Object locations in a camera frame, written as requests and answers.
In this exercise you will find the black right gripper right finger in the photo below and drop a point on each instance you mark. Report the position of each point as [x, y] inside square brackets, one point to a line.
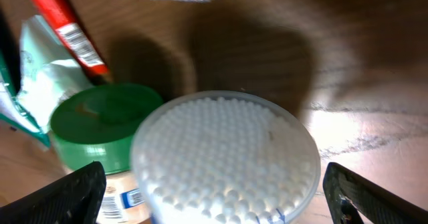
[350, 197]

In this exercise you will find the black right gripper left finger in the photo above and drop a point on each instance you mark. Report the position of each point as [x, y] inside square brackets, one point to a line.
[74, 198]

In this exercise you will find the green lid white jar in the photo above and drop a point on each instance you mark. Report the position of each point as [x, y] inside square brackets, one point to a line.
[98, 124]

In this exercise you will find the teal white wipes packet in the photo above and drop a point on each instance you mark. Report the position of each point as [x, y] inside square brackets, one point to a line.
[37, 74]

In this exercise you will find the white blue label tub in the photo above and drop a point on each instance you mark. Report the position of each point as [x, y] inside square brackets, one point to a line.
[224, 157]

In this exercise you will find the red stick sachet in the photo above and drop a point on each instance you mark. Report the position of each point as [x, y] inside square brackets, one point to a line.
[61, 17]

